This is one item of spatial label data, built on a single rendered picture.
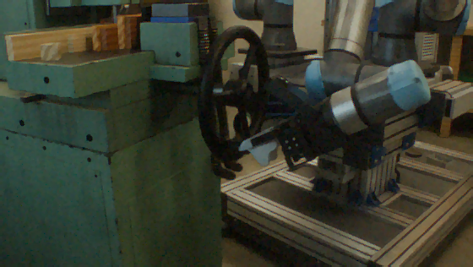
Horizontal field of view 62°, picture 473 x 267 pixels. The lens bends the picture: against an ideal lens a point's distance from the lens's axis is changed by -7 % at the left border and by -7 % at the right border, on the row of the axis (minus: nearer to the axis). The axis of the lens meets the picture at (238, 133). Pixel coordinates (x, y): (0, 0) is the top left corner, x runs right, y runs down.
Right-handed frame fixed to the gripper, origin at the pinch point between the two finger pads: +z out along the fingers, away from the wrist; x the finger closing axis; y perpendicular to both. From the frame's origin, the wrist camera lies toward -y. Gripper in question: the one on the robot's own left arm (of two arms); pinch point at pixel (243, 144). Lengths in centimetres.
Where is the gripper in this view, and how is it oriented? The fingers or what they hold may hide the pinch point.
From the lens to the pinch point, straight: 82.4
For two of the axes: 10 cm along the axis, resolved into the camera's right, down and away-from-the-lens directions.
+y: 4.4, 9.0, 0.4
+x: 4.7, -2.7, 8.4
